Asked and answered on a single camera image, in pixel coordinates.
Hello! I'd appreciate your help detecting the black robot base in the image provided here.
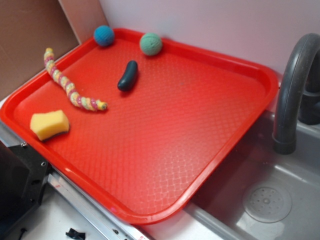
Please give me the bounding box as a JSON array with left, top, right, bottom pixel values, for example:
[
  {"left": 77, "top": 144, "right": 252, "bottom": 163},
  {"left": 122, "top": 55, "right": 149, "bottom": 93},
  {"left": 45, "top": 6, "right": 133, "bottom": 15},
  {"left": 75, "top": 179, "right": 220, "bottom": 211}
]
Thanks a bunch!
[{"left": 0, "top": 143, "right": 52, "bottom": 240}]

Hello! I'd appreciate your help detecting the red plastic tray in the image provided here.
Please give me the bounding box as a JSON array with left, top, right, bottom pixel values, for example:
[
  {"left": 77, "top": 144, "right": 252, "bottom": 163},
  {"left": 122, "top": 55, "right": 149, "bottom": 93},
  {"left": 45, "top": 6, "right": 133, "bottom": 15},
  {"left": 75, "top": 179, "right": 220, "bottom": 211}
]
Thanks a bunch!
[{"left": 0, "top": 28, "right": 279, "bottom": 225}]

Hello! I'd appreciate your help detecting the dark green toy cucumber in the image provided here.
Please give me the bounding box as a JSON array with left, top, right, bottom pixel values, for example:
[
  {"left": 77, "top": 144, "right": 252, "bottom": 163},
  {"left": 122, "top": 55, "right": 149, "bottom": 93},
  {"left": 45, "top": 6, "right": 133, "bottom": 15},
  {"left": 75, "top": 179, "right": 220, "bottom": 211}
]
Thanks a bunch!
[{"left": 117, "top": 60, "right": 139, "bottom": 92}]

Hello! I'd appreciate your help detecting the green yarn ball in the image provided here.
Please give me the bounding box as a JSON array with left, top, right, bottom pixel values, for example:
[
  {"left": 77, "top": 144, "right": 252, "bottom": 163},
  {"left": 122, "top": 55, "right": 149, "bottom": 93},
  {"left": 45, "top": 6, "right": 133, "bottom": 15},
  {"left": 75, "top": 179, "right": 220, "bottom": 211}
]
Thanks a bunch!
[{"left": 139, "top": 32, "right": 163, "bottom": 56}]

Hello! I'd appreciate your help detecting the blue yarn ball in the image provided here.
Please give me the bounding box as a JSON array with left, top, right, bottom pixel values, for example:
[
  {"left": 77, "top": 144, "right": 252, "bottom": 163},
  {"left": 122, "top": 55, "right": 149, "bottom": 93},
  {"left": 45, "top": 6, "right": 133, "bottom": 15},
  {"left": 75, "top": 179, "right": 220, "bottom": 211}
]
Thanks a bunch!
[{"left": 93, "top": 25, "right": 115, "bottom": 47}]

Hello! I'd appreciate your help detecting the grey plastic sink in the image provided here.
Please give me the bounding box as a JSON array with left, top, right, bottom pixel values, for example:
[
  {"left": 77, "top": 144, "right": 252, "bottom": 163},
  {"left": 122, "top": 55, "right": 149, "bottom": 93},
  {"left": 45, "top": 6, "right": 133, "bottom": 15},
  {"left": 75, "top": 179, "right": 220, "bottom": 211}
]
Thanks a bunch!
[{"left": 184, "top": 74, "right": 320, "bottom": 240}]

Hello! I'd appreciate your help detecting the yellow sponge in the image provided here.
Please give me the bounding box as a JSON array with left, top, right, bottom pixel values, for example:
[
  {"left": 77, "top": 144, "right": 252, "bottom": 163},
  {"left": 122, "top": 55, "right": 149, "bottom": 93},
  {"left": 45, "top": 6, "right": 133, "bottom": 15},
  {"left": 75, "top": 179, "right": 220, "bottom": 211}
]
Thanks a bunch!
[{"left": 29, "top": 109, "right": 70, "bottom": 141}]

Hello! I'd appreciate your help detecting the sink drain cover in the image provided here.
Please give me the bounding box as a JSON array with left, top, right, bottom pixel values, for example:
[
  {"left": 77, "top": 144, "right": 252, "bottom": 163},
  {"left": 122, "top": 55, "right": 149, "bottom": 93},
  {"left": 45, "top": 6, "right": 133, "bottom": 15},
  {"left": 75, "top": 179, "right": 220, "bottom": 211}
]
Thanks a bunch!
[{"left": 242, "top": 181, "right": 292, "bottom": 224}]

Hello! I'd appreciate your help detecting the grey plastic faucet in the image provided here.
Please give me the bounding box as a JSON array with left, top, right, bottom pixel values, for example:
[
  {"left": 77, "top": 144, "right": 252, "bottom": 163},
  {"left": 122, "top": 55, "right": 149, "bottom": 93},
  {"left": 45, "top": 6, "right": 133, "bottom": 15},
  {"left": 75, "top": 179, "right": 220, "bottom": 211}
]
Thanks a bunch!
[{"left": 272, "top": 33, "right": 320, "bottom": 155}]

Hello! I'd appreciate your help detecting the black tape scrap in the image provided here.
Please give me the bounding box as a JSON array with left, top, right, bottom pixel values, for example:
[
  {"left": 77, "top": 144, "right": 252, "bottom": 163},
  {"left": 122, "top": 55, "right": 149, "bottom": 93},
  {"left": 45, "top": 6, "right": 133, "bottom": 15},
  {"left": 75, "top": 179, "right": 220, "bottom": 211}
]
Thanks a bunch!
[{"left": 65, "top": 228, "right": 86, "bottom": 240}]

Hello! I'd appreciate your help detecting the brown cardboard panel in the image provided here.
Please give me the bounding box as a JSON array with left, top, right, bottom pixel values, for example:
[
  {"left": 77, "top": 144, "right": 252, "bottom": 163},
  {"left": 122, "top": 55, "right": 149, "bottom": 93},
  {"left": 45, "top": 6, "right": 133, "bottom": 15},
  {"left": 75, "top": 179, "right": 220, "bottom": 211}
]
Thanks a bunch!
[{"left": 0, "top": 0, "right": 78, "bottom": 99}]

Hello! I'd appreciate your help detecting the multicolored braided rope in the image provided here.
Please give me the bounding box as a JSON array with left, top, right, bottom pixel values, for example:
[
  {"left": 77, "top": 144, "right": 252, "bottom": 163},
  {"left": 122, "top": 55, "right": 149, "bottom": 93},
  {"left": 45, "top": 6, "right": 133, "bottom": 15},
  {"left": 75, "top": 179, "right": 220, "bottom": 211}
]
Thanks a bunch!
[{"left": 43, "top": 47, "right": 109, "bottom": 112}]

